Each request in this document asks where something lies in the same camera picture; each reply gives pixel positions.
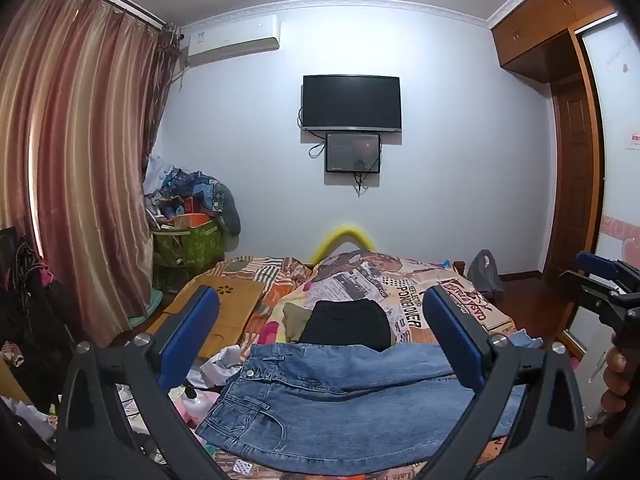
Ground yellow foam tube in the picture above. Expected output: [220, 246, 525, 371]
[309, 223, 377, 266]

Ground dark clothes pile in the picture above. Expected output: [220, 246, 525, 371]
[0, 227, 78, 411]

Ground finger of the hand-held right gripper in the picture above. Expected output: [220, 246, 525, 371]
[558, 269, 640, 330]
[574, 251, 640, 295]

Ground black wall television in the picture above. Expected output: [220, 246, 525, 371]
[300, 74, 403, 133]

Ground grey bag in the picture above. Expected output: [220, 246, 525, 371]
[466, 249, 506, 297]

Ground white crumpled plastic bag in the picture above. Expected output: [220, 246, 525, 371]
[199, 344, 248, 390]

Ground small black wall monitor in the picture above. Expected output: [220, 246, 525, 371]
[324, 132, 383, 174]

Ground wooden wardrobe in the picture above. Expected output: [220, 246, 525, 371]
[490, 0, 640, 321]

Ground white pump bottle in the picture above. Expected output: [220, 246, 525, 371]
[179, 384, 222, 427]

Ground person's right hand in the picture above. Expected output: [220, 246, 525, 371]
[601, 345, 632, 415]

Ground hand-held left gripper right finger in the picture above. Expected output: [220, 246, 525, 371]
[422, 284, 589, 480]

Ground brown cardboard sheet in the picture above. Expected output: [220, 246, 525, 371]
[144, 277, 266, 361]

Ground olive green garment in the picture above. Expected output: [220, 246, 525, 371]
[281, 303, 316, 343]

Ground striped pink curtain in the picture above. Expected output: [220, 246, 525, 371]
[0, 0, 168, 348]

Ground blue denim jeans pants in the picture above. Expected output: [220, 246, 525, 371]
[195, 341, 528, 476]

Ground white air conditioner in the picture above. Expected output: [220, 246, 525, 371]
[185, 14, 282, 67]

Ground bed with printed quilt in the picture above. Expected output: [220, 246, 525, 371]
[215, 249, 521, 480]

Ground light blue cloth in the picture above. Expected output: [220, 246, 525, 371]
[497, 329, 544, 352]

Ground black folded pants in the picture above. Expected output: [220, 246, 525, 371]
[299, 298, 393, 352]

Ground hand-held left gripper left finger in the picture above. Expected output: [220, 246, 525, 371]
[54, 285, 231, 480]

